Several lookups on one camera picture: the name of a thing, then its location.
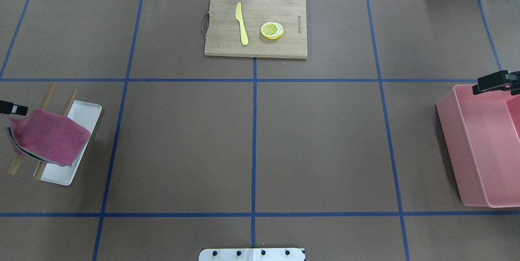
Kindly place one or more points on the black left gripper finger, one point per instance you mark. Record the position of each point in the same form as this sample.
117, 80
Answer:
8, 108

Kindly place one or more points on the pink plastic bin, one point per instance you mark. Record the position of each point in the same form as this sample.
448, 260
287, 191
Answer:
482, 136

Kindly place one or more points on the bamboo cutting board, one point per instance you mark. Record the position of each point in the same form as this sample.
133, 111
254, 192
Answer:
223, 34

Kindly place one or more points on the yellow plastic knife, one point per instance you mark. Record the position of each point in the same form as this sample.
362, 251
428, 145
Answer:
239, 18

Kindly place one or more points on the wooden cloth rack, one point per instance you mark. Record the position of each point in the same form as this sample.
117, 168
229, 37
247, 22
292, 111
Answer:
13, 169

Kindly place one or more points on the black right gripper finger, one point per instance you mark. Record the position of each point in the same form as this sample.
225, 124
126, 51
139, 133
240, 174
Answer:
502, 80

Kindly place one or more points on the pink cleaning cloth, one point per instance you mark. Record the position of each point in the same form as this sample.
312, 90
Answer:
47, 137

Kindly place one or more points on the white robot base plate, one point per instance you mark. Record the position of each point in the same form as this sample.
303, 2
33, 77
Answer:
252, 254

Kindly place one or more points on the white rectangular tray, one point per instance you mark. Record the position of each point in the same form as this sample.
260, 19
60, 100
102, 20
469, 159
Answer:
86, 115

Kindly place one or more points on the yellow lemon slices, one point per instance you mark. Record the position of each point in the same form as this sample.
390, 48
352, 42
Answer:
272, 30

